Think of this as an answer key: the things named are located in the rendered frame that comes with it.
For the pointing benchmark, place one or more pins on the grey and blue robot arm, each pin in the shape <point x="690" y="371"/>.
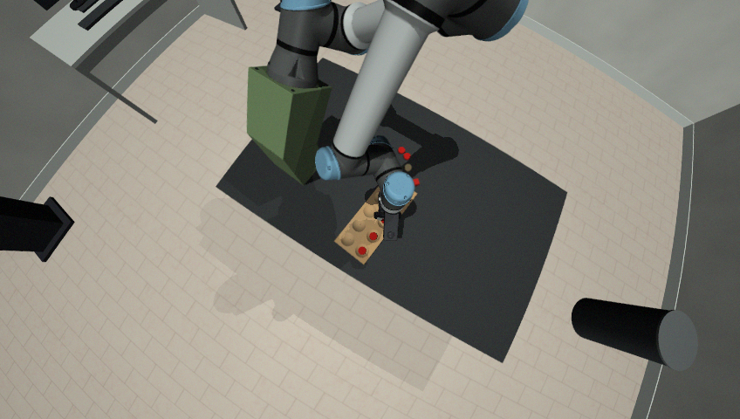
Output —
<point x="305" y="25"/>

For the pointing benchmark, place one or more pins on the tan tray with round pockets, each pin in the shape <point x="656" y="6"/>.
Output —
<point x="356" y="233"/>

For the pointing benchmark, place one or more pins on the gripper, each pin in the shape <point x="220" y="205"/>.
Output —
<point x="380" y="214"/>

